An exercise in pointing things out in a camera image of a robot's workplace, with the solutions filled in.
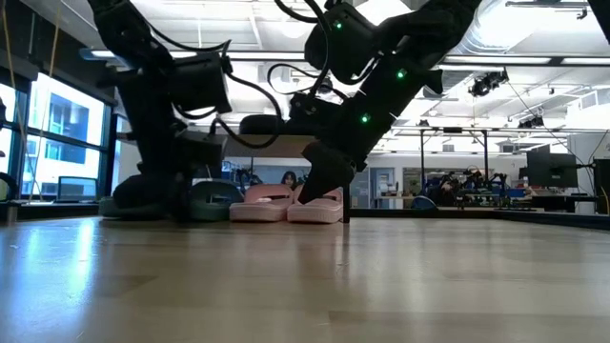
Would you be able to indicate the pink foam slide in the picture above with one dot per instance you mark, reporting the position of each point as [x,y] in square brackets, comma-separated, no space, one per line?
[317,214]
[259,212]

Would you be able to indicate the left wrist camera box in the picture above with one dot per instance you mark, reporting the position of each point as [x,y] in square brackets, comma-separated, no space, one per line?
[200,150]

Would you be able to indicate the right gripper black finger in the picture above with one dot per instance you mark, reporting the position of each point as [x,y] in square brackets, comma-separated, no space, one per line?
[329,171]

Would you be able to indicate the overhead light bar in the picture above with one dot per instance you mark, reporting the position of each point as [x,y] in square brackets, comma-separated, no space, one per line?
[555,60]

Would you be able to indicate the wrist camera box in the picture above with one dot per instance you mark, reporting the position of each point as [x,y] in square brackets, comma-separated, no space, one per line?
[200,150]
[312,112]

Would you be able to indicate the silver ventilation duct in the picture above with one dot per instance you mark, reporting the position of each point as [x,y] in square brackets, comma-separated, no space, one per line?
[491,33]

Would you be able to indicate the black office chair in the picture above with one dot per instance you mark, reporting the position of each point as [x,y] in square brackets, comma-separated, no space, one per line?
[14,183]

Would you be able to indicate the black monitor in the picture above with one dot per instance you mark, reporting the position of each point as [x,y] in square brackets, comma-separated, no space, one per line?
[553,169]
[603,186]

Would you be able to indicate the open laptop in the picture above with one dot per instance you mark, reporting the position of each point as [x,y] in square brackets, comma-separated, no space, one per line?
[77,189]

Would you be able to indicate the large glass window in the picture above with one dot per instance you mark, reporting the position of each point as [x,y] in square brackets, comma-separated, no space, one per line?
[67,109]

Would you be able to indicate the teal foam slide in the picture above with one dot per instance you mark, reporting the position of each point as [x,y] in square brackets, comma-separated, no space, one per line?
[214,209]
[106,209]

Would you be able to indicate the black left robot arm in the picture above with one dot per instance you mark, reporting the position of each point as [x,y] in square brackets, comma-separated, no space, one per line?
[128,33]

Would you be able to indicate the black ceiling camera cluster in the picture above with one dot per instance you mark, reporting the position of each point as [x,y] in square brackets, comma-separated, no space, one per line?
[486,85]
[531,122]

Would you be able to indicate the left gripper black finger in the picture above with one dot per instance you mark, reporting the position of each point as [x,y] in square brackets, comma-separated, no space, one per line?
[140,190]
[181,195]

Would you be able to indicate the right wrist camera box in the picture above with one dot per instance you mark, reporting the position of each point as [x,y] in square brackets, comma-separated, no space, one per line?
[312,112]

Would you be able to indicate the person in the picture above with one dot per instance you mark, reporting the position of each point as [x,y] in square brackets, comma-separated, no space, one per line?
[289,180]

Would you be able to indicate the black metal workstation frame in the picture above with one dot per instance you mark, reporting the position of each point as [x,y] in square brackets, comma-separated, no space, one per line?
[422,152]

